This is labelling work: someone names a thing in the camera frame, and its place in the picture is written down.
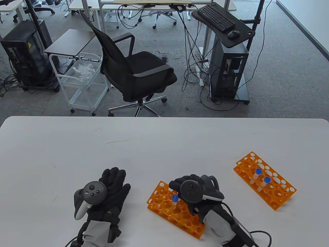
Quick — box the person's right hand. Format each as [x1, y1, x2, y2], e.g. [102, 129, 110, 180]
[168, 174, 227, 224]

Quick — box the person's left hand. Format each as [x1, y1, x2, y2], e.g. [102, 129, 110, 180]
[86, 168, 131, 227]

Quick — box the orange test tube rack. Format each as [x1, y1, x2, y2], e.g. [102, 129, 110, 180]
[233, 151, 297, 211]
[147, 181, 206, 240]

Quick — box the person's left forearm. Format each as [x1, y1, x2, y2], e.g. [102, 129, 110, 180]
[82, 221, 113, 247]

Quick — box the black stand base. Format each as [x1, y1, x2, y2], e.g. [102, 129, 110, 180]
[209, 77, 250, 105]

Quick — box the black office chair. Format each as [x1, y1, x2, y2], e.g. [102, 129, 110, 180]
[78, 10, 178, 117]

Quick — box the black computer tower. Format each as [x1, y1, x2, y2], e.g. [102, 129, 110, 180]
[209, 39, 249, 98]

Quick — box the clear plastic bag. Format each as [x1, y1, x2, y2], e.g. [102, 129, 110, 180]
[72, 63, 94, 80]

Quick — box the dark grey side table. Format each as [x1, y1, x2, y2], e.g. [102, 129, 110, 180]
[44, 29, 96, 57]

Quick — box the black keyboard tray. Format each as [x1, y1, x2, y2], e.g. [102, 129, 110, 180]
[191, 3, 256, 49]

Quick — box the black tower with yellow sticker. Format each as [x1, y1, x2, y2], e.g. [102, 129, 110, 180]
[0, 19, 61, 93]

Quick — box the black keyboard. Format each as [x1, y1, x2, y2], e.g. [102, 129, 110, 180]
[197, 4, 236, 33]

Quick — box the grey chair base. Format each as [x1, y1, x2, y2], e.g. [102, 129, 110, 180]
[140, 10, 178, 29]

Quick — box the black stand pole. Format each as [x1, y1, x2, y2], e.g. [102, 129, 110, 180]
[247, 0, 265, 50]
[23, 0, 52, 50]

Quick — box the long white desk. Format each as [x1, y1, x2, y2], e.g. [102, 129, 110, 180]
[69, 0, 237, 56]

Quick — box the black chair base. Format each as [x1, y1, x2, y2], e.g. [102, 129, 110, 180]
[34, 6, 56, 15]

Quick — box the small white desk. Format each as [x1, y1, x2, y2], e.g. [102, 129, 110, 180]
[0, 0, 25, 23]

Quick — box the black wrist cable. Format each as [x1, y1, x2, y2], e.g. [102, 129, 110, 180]
[251, 230, 272, 247]
[63, 222, 89, 247]

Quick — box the white wire cart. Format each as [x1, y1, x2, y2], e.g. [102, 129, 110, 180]
[49, 52, 109, 116]

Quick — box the black cable bundle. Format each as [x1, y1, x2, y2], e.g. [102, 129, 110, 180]
[180, 10, 215, 92]

